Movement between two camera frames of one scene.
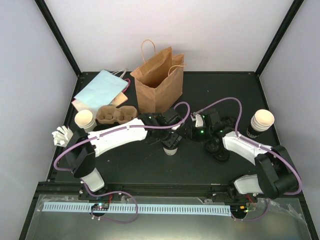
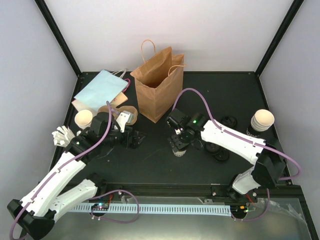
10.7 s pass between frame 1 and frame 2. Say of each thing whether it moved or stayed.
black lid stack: stayed
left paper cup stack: stayed
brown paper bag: stayed
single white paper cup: moved
